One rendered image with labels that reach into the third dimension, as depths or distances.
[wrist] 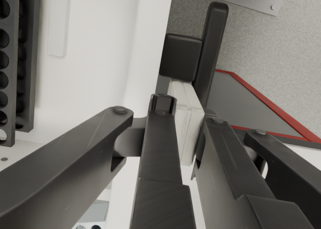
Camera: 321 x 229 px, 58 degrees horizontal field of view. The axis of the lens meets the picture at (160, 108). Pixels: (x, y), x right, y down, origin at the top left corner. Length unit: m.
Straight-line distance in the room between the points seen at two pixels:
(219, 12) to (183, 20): 0.91
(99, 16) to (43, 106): 0.10
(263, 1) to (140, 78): 0.99
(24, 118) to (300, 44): 1.07
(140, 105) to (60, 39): 0.11
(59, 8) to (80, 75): 0.06
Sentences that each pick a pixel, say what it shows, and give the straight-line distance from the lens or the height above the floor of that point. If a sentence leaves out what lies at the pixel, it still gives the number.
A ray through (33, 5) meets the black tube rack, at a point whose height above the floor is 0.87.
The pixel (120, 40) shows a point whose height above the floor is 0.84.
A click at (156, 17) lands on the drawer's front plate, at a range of 0.17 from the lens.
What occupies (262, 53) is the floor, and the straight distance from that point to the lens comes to 1.16.
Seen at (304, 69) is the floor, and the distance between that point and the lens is 1.23.
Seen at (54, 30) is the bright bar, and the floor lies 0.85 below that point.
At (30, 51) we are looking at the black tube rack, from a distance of 0.25.
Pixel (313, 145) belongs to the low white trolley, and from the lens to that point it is 0.43.
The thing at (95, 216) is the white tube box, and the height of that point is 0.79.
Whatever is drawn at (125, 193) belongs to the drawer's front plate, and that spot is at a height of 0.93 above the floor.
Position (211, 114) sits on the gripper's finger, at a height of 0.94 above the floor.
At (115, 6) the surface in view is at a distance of 0.26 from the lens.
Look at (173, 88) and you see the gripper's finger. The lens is 0.17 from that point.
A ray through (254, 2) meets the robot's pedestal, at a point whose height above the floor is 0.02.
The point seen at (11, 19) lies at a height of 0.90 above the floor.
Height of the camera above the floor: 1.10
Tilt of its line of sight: 73 degrees down
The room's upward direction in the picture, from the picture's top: 178 degrees counter-clockwise
